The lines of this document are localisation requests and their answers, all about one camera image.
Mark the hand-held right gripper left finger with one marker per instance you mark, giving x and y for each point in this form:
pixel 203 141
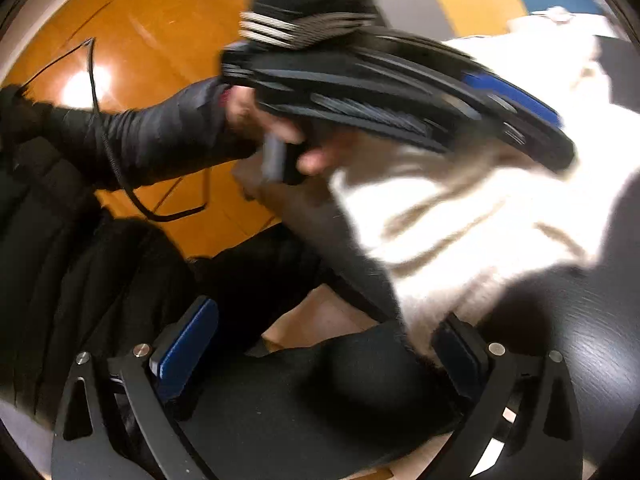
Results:
pixel 187 355

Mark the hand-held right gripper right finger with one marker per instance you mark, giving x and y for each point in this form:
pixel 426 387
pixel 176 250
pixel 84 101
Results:
pixel 460 360

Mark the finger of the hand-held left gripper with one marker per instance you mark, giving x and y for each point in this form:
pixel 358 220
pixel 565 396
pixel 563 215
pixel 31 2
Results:
pixel 540 142
pixel 515 96

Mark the cream knit sweater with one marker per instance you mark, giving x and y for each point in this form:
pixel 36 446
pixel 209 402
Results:
pixel 475 220

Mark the person's left forearm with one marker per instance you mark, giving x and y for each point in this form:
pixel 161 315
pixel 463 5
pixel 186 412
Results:
pixel 150 135

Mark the person's left hand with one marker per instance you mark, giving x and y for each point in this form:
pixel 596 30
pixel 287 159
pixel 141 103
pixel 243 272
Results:
pixel 240 110

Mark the white deer print pillow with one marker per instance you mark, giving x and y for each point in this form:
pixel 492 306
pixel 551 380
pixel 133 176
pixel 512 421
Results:
pixel 550 22

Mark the person's black pants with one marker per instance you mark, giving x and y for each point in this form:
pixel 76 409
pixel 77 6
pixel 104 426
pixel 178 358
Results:
pixel 310 400

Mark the person's black jacket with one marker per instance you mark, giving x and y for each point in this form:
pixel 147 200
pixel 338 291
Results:
pixel 75 270

